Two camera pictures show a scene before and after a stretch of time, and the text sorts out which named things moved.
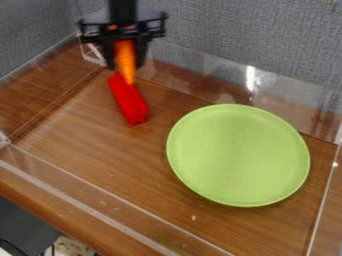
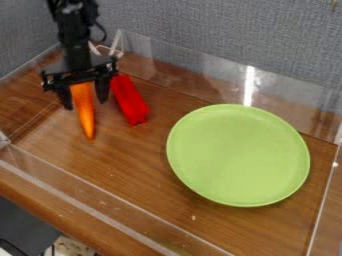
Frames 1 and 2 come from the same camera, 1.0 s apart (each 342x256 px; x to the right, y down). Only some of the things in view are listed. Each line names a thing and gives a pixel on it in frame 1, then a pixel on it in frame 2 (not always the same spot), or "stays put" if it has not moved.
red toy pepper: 130,99 stays put
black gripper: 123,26 → 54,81
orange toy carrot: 126,54 → 83,91
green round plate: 238,155 stays put
